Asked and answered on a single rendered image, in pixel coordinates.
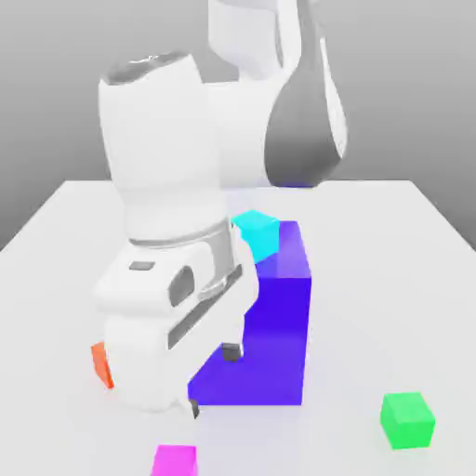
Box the large blue box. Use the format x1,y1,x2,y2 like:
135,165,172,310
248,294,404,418
186,219,312,407

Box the small magenta cube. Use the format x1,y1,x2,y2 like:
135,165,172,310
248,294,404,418
150,443,198,476

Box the small cyan cube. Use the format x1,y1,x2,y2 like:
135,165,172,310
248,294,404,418
230,209,281,265

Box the small orange cube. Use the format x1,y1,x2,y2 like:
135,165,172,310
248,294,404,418
90,341,115,390

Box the small green cube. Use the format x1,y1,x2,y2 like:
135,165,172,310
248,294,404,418
378,390,437,451

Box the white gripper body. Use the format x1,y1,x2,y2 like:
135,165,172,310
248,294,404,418
102,225,260,414

